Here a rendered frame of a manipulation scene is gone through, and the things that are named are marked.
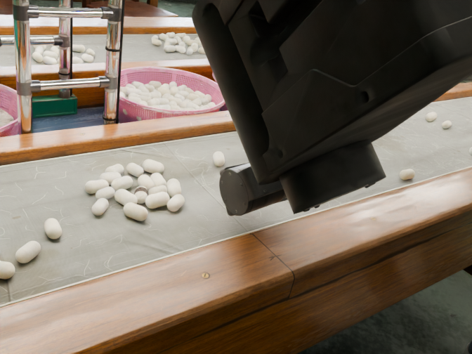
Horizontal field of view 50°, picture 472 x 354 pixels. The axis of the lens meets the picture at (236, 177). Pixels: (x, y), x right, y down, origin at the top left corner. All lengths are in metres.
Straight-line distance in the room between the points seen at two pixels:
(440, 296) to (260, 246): 1.45
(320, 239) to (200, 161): 0.29
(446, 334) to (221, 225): 1.29
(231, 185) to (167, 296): 0.15
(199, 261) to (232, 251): 0.05
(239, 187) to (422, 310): 1.46
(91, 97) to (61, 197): 0.49
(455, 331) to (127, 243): 1.45
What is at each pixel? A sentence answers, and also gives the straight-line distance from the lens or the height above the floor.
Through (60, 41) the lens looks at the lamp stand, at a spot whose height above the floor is 0.84.
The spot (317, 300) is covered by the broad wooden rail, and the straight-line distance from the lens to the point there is 0.74.
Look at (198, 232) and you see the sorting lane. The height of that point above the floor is 0.74.
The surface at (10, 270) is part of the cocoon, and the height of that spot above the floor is 0.76.
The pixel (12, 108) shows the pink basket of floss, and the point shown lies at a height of 0.74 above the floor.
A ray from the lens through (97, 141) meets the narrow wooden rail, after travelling 0.90.
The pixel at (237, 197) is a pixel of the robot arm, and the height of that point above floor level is 0.86.
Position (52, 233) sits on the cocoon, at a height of 0.75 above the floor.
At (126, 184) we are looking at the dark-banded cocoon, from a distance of 0.79.
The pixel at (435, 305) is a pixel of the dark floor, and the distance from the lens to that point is 2.02.
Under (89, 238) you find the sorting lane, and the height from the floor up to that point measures 0.74.
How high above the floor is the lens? 1.17
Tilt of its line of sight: 29 degrees down
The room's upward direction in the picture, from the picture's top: 11 degrees clockwise
